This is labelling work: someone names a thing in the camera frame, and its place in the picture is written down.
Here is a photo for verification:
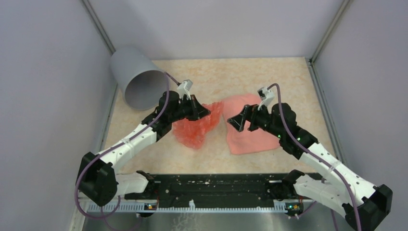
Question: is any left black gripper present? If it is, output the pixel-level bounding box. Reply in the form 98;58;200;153
169;94;211;123

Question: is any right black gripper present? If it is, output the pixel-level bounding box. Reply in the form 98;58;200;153
227;101;284;139

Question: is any translucent red trash bag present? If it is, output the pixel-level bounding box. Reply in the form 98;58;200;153
172;102;223;149

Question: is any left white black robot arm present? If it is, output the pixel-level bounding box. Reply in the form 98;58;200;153
76;90;210;206

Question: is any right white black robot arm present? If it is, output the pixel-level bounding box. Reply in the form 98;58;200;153
227;103;393;231

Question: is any flat pink trash bag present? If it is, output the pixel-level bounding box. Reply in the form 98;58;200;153
222;93;280;155

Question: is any grey plastic trash bin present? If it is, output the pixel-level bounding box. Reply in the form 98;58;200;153
110;46;168;111

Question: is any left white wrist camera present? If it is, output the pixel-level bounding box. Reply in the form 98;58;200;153
176;79;193;100

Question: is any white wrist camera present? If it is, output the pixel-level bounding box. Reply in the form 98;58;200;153
176;79;193;100
257;87;275;111

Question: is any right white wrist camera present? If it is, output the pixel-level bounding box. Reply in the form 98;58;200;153
257;87;275;111

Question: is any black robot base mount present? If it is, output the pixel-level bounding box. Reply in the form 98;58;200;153
124;173;307;209

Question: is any white toothed cable rail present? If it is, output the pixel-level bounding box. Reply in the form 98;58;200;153
102;200;303;214

